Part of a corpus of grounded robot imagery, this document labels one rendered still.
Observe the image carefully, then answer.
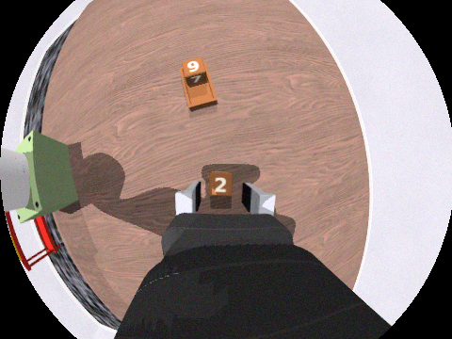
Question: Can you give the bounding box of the orange cube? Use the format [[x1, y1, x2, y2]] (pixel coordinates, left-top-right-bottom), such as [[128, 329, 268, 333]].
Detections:
[[182, 57, 207, 86], [209, 171, 233, 196]]

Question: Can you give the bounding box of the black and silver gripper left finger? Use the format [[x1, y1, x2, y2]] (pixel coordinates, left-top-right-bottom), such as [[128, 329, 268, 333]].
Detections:
[[175, 182, 201, 216]]

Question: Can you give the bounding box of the orange open tray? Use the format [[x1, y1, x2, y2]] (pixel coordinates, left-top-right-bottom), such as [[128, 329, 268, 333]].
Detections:
[[180, 61, 218, 111]]

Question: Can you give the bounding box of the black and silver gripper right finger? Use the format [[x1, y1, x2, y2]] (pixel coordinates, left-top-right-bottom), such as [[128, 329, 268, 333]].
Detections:
[[242, 183, 275, 216]]

